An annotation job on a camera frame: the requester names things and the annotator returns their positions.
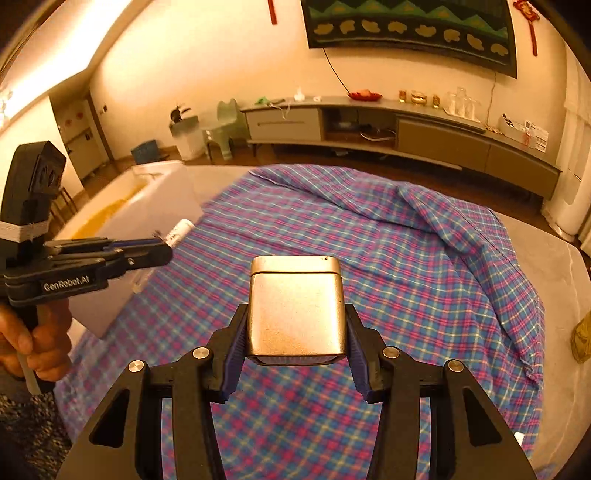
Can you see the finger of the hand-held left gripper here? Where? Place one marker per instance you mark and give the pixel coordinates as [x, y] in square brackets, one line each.
[134, 241]
[147, 256]

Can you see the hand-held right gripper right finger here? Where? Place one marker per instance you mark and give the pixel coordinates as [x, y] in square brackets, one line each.
[358, 374]

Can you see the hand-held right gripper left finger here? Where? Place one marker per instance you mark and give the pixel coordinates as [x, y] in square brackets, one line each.
[233, 369]

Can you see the patterned white tube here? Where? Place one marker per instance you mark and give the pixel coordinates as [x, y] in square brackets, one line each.
[181, 230]

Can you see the white cardboard box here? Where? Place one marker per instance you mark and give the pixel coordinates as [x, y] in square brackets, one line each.
[171, 198]

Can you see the gold square tin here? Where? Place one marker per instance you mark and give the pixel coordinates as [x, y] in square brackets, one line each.
[295, 314]

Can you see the person's left forearm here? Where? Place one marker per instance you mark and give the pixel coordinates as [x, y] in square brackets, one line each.
[27, 429]

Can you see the person's left hand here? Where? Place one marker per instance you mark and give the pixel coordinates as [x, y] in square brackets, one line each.
[55, 346]

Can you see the blue crate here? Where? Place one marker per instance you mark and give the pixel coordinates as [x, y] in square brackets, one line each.
[145, 153]

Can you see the white bin with dark plant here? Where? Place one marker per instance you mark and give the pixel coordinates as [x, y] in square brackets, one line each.
[187, 136]

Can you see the blue plaid cloth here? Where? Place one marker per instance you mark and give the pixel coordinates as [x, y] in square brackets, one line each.
[369, 240]

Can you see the green plastic chair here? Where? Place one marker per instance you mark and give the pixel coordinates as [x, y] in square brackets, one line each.
[226, 124]

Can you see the green plastic object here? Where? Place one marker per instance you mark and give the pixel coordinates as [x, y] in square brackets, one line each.
[263, 100]

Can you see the small white ornament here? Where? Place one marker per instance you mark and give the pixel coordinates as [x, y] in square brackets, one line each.
[300, 94]

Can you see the gold glass vase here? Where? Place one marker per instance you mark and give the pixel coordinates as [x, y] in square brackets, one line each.
[582, 339]

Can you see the grey television cabinet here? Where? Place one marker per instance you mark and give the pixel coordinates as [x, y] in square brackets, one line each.
[438, 138]

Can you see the red fruit plate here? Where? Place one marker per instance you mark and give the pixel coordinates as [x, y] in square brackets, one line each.
[364, 95]

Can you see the gold bowl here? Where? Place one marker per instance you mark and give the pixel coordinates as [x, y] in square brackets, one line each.
[419, 98]

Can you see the white standing air conditioner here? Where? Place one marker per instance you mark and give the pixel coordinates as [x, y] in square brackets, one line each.
[572, 184]

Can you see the glass cup set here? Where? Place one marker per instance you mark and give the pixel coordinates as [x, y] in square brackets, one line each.
[461, 104]

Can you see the white desktop organizer box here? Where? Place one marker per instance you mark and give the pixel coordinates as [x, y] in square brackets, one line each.
[524, 134]

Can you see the red knot wall ornament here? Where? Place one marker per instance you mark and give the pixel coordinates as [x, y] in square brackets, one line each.
[528, 14]
[272, 9]

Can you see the wall television with patterned cover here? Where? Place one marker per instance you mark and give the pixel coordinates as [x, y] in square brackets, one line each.
[406, 23]

